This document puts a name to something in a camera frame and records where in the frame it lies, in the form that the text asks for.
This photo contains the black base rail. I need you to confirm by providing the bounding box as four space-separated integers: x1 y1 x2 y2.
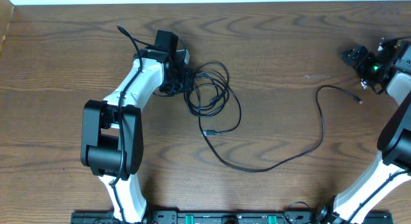
69 211 394 224

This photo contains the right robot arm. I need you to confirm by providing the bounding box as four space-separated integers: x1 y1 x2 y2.
311 36 410 223

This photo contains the black USB cable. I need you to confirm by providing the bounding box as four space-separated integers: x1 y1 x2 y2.
183 61 363 173

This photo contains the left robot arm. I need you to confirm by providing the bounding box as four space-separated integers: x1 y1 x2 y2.
80 30 193 223

